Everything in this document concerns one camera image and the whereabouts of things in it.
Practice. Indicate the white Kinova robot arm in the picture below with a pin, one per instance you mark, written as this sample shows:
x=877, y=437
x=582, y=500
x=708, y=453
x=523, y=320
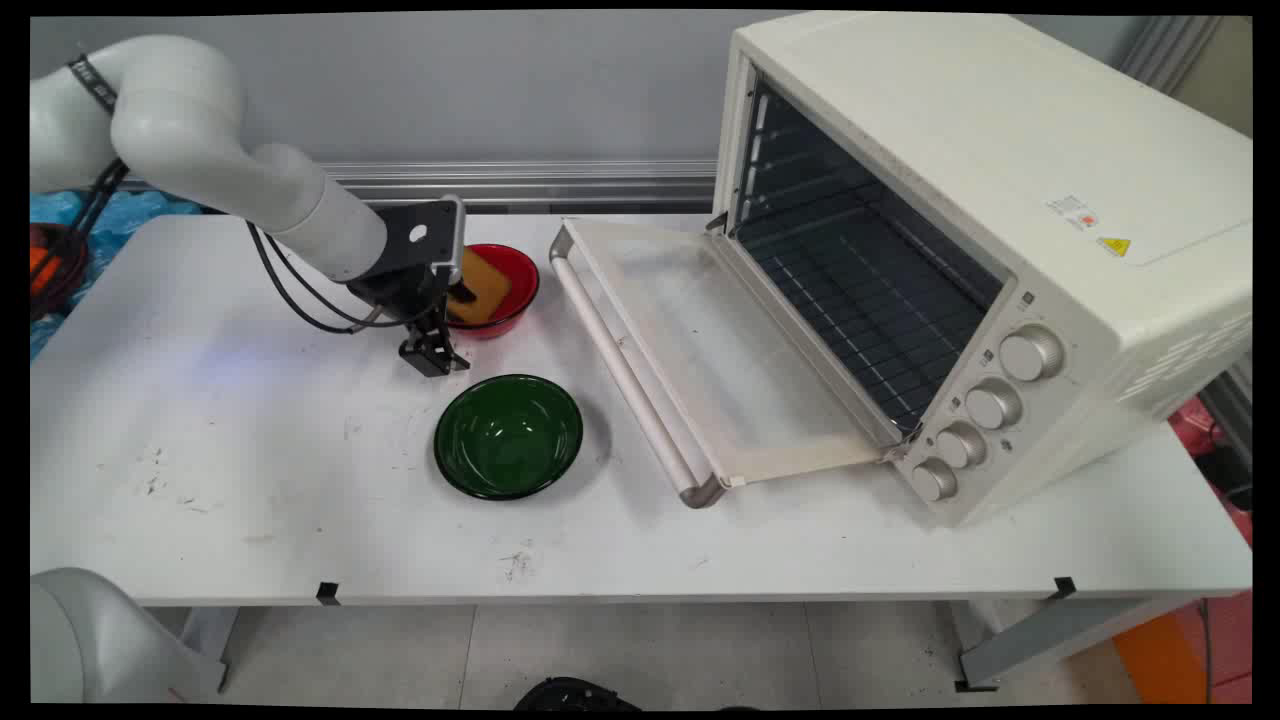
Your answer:
x=180, y=120

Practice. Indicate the red orange container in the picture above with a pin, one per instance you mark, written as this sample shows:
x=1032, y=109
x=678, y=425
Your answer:
x=55, y=270

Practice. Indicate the black tape piece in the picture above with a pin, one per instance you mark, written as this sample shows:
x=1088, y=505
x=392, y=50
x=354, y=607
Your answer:
x=1065, y=587
x=328, y=593

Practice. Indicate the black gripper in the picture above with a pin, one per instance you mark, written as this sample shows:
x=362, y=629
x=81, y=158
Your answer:
x=410, y=298

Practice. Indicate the red plastic object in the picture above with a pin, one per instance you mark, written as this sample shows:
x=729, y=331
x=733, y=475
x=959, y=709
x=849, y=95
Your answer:
x=1195, y=430

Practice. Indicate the yellow warning triangle sticker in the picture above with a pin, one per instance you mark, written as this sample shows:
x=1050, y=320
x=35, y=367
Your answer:
x=1114, y=247

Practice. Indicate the red bowl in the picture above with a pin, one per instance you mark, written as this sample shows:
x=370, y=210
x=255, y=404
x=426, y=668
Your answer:
x=522, y=278

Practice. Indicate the black wrist camera mount plate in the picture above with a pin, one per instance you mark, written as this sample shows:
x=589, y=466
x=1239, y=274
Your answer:
x=425, y=235

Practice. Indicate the blue crumpled plastic sheet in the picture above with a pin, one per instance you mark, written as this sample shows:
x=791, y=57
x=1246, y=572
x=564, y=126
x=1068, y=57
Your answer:
x=130, y=215

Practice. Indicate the grey upright table leg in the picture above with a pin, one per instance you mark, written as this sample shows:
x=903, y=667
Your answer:
x=210, y=640

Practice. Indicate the large silver oven knob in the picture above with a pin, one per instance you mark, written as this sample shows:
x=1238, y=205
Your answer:
x=1030, y=353

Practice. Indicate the dark green bowl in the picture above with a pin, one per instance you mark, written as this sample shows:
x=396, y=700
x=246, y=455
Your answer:
x=508, y=438

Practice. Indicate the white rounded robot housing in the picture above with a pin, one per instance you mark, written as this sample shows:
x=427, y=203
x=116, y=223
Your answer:
x=100, y=640

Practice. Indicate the grey slanted table leg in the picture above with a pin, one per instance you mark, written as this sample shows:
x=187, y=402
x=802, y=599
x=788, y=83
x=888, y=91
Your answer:
x=1060, y=635

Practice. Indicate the white red label sticker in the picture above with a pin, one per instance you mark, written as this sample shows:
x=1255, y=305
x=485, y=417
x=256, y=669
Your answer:
x=1072, y=212

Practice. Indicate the white toaster oven body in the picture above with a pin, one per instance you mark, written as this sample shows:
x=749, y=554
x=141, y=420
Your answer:
x=1000, y=150

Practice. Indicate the black object on floor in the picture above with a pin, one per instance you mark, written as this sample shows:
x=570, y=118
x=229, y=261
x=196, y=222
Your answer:
x=575, y=695

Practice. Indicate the grey ribbed column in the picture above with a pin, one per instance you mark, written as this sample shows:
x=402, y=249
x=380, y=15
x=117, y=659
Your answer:
x=1165, y=50

